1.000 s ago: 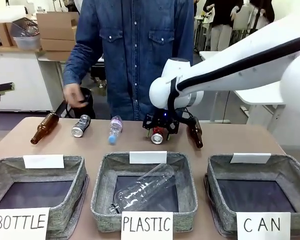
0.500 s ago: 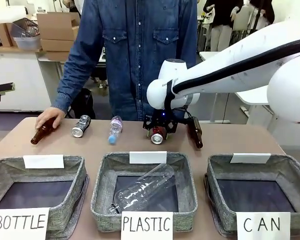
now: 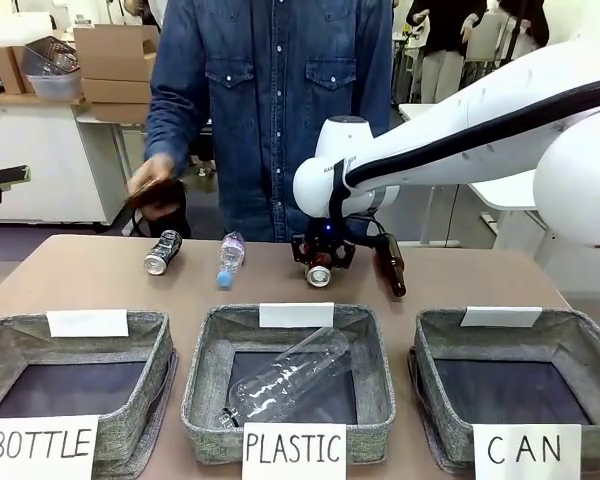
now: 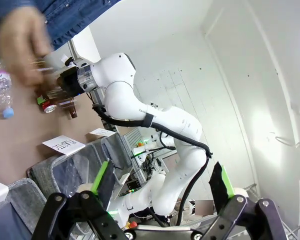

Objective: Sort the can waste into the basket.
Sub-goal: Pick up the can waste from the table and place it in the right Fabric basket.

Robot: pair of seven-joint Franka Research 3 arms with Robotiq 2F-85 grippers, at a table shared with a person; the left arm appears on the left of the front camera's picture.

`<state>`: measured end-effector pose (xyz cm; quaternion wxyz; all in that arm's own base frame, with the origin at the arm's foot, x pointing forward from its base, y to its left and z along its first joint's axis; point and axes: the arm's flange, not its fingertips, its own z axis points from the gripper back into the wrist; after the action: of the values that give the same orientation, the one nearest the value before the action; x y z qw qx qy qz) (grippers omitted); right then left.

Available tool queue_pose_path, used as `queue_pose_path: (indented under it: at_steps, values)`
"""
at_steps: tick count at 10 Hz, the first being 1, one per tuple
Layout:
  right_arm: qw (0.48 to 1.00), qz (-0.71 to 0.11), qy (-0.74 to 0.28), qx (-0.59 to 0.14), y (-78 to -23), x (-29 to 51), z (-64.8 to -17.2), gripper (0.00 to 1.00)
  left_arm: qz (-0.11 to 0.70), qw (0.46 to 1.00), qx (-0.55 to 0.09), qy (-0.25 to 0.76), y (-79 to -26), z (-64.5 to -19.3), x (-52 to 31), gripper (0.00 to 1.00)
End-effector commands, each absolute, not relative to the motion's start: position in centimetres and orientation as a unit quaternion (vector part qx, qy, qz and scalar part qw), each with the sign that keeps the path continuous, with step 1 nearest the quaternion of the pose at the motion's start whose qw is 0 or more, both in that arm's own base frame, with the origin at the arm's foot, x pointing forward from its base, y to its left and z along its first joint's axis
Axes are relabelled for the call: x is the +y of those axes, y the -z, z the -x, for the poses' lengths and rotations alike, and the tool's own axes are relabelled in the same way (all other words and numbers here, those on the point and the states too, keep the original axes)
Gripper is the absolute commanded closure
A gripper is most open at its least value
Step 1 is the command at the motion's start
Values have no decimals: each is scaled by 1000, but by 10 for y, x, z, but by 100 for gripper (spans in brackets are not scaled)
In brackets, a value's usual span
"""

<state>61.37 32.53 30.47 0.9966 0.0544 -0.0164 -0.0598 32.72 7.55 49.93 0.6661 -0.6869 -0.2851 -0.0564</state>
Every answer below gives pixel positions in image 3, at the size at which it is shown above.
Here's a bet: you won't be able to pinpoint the person's right hand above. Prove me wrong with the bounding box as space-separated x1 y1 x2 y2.
127 154 178 221

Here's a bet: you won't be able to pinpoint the background person beige trousers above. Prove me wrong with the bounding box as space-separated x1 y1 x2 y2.
405 0 487 105

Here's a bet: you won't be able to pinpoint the grey fabric basket bottle label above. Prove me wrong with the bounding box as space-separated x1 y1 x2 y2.
0 310 180 480

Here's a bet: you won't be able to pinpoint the person's right forearm denim sleeve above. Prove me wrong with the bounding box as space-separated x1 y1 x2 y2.
143 74 212 169

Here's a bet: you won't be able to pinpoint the large open cardboard box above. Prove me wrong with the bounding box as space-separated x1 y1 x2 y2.
72 23 161 84

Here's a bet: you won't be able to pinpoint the black crushed drink can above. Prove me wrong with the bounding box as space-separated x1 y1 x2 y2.
144 229 184 277

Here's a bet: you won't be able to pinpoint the white paper sign BOTTLE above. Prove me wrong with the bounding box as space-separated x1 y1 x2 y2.
0 414 102 480

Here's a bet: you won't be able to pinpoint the blank white card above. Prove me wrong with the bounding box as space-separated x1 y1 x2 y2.
258 301 336 329
459 305 543 328
45 309 131 338

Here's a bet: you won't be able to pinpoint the background person black coat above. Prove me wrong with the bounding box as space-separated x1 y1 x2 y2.
496 0 551 54

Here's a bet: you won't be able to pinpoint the grey fabric basket plastic label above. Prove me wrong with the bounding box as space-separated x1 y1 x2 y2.
180 303 397 467

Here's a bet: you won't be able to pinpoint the person in denim shirt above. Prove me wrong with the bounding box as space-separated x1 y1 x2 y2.
143 0 396 245

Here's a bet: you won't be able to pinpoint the white paper sign CAN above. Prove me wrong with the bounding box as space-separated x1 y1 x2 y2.
472 423 583 480

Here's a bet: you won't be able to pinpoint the large clear plastic bottle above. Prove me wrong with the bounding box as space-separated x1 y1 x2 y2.
219 327 354 429

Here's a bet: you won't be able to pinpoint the white cabinet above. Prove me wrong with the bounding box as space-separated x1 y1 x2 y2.
0 93 127 227

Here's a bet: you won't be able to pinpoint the grey fabric basket can label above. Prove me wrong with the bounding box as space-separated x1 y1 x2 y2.
408 307 600 475

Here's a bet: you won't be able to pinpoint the white paper sign PLASTIC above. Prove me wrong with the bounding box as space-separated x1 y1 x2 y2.
241 421 347 480

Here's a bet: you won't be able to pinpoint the black bag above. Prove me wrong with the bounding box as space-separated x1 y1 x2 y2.
127 178 193 240

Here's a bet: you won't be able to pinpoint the clear plastic storage container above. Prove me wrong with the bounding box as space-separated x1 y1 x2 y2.
19 41 85 100

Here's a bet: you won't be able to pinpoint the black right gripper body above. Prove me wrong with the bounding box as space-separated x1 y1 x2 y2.
303 218 345 257

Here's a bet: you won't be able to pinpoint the small cardboard box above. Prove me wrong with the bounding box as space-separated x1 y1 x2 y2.
0 44 37 96

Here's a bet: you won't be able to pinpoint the flat cardboard box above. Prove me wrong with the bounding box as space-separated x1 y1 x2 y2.
79 77 155 106
86 102 151 125

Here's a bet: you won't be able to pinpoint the small blue-capped plastic bottle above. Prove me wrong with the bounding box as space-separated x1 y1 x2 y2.
214 230 247 291

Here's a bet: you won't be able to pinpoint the red crushed drink can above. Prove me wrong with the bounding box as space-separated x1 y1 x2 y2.
306 252 335 290

